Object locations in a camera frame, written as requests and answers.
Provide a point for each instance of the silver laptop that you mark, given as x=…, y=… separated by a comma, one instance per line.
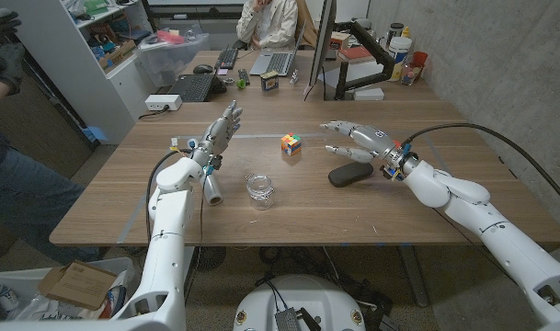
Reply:
x=277, y=62

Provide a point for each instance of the large black keyboard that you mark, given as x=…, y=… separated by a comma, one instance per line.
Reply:
x=194, y=87

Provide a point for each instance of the printed cardboard box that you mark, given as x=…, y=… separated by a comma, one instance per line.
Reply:
x=340, y=40

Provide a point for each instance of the white plastic tub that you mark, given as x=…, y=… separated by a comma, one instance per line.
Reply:
x=400, y=49

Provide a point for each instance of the small metallic figurine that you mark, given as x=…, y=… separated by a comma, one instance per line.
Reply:
x=294, y=76

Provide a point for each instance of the pink sticky pad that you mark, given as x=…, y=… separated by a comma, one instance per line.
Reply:
x=222, y=71

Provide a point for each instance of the yellow bottle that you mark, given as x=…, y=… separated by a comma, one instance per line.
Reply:
x=405, y=32

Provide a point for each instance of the black glove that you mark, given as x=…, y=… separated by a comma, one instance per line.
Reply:
x=1, y=23
x=6, y=66

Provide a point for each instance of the computer monitor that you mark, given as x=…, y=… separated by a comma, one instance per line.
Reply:
x=323, y=41

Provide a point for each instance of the clear plastic storage bin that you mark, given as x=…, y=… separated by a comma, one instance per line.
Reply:
x=169, y=60

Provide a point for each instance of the person in beige shirt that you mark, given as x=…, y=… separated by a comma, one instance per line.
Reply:
x=270, y=23

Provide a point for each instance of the brown cardboard box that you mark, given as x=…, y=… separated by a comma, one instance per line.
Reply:
x=79, y=285

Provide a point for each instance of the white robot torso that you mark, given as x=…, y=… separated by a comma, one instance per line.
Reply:
x=307, y=299

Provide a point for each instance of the small black keyboard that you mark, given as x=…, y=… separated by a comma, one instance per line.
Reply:
x=227, y=57

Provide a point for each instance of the white cylindrical tube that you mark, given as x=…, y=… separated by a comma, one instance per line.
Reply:
x=212, y=190

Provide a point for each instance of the white power strip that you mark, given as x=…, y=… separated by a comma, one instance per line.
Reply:
x=163, y=102

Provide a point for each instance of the small blue yellow box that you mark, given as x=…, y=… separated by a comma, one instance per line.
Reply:
x=269, y=81

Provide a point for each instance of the black glasses case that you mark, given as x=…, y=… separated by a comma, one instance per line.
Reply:
x=348, y=175

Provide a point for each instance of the red book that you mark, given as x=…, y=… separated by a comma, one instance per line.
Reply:
x=355, y=54

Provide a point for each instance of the clear glass cup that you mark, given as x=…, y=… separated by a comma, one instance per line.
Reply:
x=260, y=193

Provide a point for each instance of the black computer mouse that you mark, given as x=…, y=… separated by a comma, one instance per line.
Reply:
x=202, y=69

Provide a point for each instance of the person in navy shirt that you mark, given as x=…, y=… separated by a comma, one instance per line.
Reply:
x=22, y=193

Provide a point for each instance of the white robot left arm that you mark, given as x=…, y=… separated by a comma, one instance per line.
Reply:
x=167, y=239

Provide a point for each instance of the black remote control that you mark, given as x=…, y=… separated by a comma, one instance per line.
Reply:
x=243, y=76

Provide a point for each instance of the small green object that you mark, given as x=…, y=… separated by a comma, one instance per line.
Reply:
x=241, y=84

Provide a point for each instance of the brown chair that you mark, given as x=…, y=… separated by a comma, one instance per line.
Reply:
x=308, y=25

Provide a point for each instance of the multicoloured puzzle cube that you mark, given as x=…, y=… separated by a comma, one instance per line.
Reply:
x=291, y=144

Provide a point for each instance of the red cup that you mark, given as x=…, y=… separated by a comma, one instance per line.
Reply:
x=419, y=59

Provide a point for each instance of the grey table leg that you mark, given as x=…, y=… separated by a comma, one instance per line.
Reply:
x=413, y=276

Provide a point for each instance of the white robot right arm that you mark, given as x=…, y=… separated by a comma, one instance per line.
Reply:
x=468, y=202

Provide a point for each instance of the white shelf unit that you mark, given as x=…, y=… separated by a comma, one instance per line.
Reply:
x=118, y=87

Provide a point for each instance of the flat white box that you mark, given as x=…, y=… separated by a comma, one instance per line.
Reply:
x=369, y=94

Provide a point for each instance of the black lidded bottle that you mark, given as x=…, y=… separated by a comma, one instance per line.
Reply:
x=394, y=31

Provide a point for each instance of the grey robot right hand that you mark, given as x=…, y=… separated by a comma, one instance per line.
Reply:
x=369, y=140

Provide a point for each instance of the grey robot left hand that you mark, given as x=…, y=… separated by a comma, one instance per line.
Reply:
x=220, y=131

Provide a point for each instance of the clear jar with items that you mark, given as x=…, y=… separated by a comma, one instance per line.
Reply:
x=409, y=76

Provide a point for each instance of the white plastic bin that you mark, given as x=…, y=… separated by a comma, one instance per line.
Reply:
x=123, y=269

